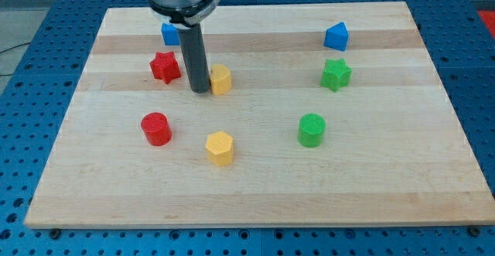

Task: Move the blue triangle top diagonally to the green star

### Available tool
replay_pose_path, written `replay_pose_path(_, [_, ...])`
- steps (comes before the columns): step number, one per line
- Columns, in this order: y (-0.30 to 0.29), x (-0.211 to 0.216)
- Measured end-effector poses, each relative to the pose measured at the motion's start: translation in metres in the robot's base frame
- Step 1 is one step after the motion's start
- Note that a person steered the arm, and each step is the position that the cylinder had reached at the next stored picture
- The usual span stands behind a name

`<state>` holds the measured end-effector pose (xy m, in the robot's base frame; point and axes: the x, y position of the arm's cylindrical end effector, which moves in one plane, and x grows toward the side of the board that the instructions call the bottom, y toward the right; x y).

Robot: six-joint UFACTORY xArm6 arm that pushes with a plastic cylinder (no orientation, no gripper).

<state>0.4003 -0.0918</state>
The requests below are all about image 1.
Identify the green cylinder block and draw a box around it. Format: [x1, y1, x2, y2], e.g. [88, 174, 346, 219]
[297, 113, 326, 148]

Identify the yellow hexagon block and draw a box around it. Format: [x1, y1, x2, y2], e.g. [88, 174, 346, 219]
[205, 131, 234, 166]

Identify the black cable on floor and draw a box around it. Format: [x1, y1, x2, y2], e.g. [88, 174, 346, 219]
[0, 41, 31, 77]

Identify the wooden board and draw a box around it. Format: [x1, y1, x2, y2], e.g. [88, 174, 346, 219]
[25, 2, 494, 229]

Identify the blue cube block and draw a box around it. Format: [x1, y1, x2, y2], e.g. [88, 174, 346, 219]
[161, 23, 179, 46]

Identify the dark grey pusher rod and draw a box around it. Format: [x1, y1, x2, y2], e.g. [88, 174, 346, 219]
[178, 24, 210, 94]

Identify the red star block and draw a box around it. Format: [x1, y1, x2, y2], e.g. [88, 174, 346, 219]
[149, 51, 182, 84]

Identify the yellow half-round block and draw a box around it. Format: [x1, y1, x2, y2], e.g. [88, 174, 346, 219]
[210, 64, 232, 95]

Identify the red cylinder block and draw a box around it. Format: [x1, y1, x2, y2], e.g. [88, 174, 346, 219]
[141, 112, 172, 146]

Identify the green star block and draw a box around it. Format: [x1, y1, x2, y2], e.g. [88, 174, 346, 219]
[320, 59, 352, 92]

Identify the blue triangle block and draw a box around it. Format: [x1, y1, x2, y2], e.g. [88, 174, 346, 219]
[323, 22, 349, 51]

